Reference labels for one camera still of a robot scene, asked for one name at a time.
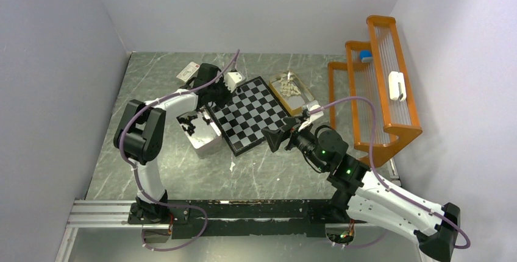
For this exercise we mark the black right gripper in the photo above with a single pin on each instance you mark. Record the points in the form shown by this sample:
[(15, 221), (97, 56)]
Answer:
[(274, 137)]

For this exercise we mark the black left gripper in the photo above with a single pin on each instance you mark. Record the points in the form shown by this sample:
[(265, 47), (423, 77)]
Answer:
[(228, 96)]

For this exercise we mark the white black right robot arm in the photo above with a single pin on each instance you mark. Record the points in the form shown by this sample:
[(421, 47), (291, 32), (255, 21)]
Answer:
[(363, 195)]

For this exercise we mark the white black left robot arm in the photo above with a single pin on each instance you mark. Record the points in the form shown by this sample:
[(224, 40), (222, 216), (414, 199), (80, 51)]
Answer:
[(139, 137)]

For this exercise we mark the white chess pieces pile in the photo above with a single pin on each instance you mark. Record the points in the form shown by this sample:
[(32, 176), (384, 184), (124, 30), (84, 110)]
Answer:
[(288, 87)]

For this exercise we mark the black chess pieces pile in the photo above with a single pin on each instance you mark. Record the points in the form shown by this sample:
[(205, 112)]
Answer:
[(187, 122)]

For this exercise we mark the yellow tray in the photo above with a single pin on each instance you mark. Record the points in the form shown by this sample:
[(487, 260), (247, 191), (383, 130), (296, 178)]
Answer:
[(292, 104)]

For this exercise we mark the black white chessboard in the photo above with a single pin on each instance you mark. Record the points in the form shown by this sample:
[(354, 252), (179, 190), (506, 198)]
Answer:
[(242, 119)]

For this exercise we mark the white red card box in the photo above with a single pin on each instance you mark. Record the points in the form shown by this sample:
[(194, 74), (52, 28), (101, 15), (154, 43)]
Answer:
[(189, 72)]

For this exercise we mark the pink metal tin box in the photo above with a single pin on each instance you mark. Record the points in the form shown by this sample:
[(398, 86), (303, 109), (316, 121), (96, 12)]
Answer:
[(207, 138)]

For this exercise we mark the orange wooden rack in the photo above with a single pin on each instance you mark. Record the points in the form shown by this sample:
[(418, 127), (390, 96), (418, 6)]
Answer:
[(394, 124)]

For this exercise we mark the blue round object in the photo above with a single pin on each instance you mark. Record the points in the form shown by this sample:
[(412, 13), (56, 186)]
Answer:
[(366, 56)]

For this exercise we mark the white plastic clip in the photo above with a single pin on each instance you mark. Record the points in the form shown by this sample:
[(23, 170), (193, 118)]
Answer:
[(396, 86)]

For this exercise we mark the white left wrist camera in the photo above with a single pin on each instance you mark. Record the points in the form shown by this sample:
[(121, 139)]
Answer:
[(232, 80)]

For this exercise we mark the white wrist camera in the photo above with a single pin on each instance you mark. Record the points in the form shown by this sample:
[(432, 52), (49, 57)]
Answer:
[(232, 80), (310, 113)]

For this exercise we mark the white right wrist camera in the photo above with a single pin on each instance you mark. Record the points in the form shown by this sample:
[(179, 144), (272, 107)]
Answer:
[(310, 113)]

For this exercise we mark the black mounting rail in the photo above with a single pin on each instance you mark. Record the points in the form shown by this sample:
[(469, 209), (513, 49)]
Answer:
[(188, 218)]

